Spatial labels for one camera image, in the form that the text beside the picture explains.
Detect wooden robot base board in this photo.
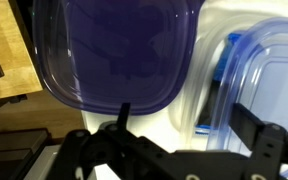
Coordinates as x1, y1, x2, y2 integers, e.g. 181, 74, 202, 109
0, 0, 42, 98

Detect dark purple container lid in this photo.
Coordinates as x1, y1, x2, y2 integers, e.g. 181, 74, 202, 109
33, 0, 204, 115

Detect light blue container lid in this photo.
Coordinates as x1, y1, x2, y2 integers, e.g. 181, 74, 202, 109
205, 17, 288, 179

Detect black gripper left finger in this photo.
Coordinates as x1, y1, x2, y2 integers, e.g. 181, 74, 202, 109
116, 103, 131, 132

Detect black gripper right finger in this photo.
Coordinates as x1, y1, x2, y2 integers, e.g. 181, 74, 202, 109
232, 103, 284, 157

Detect blue snack packet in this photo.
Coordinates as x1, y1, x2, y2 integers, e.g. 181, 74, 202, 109
195, 31, 243, 135

